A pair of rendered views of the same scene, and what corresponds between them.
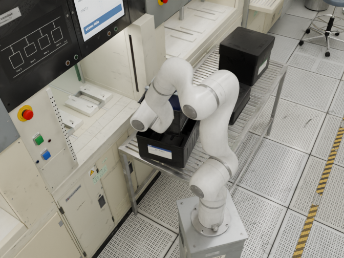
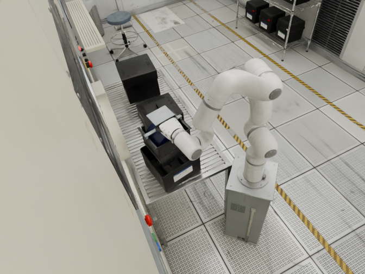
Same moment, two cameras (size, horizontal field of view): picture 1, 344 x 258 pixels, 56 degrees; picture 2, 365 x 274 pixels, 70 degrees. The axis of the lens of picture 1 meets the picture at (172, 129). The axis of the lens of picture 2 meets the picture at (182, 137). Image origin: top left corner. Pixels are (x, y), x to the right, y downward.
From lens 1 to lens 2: 0.95 m
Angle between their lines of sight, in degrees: 35
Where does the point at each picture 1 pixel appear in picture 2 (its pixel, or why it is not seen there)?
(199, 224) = (255, 184)
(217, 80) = (263, 64)
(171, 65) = (231, 78)
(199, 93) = (273, 77)
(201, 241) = (267, 190)
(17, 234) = not seen: outside the picture
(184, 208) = (235, 186)
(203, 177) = (269, 141)
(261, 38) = (140, 59)
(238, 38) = (127, 69)
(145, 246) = (197, 253)
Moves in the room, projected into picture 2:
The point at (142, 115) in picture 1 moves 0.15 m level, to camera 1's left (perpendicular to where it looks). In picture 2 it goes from (195, 144) to (177, 168)
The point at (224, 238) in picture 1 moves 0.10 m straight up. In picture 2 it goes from (272, 175) to (275, 166)
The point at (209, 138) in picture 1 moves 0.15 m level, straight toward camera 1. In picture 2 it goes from (269, 110) to (302, 124)
